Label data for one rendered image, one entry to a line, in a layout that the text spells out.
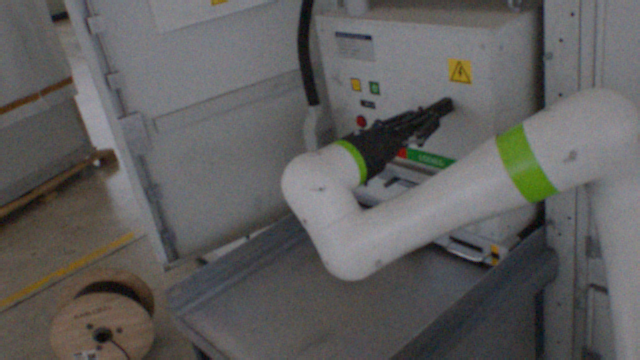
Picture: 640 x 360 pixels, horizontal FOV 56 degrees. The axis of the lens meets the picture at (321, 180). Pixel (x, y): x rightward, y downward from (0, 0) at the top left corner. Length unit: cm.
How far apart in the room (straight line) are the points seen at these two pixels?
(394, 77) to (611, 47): 44
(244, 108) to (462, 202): 83
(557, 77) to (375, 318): 61
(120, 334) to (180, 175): 120
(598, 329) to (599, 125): 74
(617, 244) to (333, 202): 44
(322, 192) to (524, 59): 52
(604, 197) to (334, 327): 61
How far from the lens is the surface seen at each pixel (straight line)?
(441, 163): 137
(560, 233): 145
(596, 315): 150
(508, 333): 146
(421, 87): 132
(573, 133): 88
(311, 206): 100
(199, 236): 169
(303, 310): 139
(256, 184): 169
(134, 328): 265
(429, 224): 95
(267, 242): 158
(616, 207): 101
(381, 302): 137
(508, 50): 123
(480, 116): 125
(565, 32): 125
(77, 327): 266
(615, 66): 120
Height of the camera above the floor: 171
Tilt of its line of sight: 27 degrees down
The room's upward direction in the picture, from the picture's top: 11 degrees counter-clockwise
